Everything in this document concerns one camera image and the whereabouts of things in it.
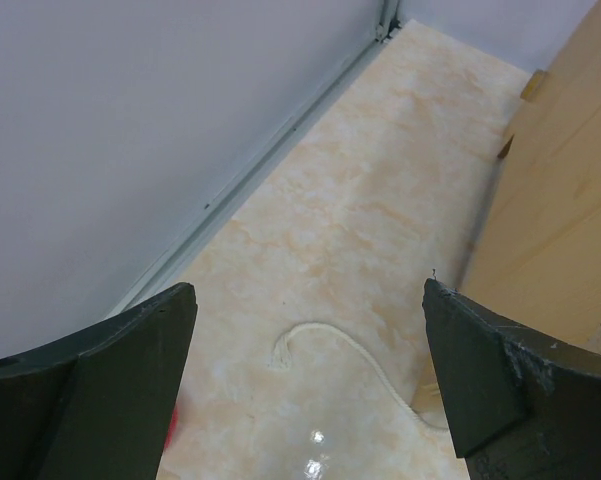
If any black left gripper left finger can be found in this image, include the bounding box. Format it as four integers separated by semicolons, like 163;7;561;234
0;283;198;479

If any red apple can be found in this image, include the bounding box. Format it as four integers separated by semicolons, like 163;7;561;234
164;405;179;449

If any wooden pet bed frame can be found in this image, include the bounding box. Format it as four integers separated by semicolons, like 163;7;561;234
412;0;601;406

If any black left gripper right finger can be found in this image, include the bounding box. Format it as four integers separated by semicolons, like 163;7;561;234
422;278;601;479

